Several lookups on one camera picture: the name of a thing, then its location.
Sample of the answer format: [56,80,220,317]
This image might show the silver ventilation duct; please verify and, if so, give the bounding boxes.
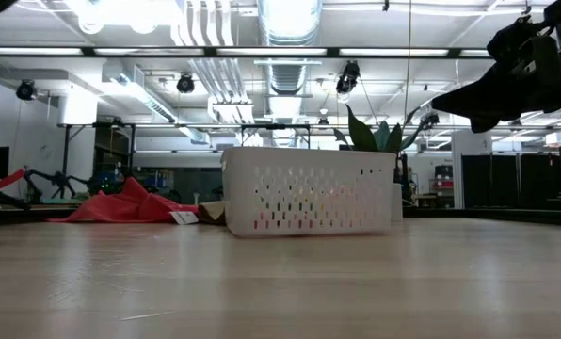
[256,0,324,46]

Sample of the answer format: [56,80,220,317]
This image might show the white perforated plastic basket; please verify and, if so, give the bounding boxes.
[220,146,398,238]

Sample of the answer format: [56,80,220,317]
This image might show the black ceiling camera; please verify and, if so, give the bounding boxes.
[15,79,38,102]
[176,73,196,94]
[335,60,361,95]

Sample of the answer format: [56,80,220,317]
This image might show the red cloth with white tag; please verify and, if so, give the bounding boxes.
[47,177,200,226]

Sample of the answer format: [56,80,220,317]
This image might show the distant black robot arms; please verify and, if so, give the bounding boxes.
[24,168,94,202]

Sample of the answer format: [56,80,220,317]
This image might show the black shelving unit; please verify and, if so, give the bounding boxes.
[93,122,136,176]

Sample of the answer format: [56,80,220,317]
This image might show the black partition panels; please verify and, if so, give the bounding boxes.
[461,153,560,211]

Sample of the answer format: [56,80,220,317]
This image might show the green plant in white pot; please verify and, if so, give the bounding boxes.
[332,104,425,223]

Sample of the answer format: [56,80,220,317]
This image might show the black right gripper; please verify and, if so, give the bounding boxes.
[431,0,561,135]

